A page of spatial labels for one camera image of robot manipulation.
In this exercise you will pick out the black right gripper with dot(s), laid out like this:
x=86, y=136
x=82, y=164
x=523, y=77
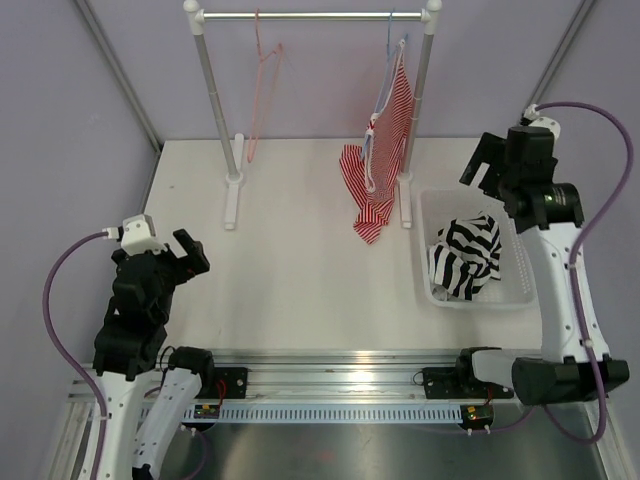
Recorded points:
x=490, y=151

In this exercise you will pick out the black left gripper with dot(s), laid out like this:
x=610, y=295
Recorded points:
x=187, y=266

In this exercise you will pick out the black white striped tank top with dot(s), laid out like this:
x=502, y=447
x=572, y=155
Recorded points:
x=465, y=258

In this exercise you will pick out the pink wire hanger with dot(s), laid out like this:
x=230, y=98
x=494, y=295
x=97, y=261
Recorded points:
x=267, y=74

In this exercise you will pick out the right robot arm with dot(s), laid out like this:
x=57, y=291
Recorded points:
x=575, y=363

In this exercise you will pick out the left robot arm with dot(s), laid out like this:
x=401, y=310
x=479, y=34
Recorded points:
x=127, y=347

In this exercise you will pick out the red white striped tank top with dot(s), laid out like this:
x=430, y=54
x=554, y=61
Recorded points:
x=370, y=170

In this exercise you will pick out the white plastic perforated basket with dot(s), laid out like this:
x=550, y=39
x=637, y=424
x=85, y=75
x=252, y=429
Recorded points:
x=516, y=289

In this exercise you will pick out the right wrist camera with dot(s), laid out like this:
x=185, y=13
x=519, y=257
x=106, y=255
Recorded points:
x=540, y=120

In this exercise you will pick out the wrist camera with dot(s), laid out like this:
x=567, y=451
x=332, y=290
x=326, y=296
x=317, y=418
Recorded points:
x=136, y=235
x=540, y=120

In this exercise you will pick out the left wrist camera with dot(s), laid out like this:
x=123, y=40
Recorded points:
x=136, y=235

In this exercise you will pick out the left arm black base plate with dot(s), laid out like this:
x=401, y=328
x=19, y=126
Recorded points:
x=231, y=382

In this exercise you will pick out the light blue wire hanger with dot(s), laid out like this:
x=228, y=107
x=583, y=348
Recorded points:
x=391, y=53

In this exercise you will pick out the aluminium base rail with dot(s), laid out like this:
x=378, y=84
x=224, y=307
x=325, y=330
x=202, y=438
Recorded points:
x=334, y=376

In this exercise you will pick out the white slotted cable duct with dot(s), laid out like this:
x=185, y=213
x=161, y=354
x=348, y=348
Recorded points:
x=241, y=413

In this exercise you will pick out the aluminium enclosure frame rail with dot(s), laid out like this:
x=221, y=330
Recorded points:
x=533, y=39

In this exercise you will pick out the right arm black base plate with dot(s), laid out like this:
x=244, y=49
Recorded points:
x=446, y=383

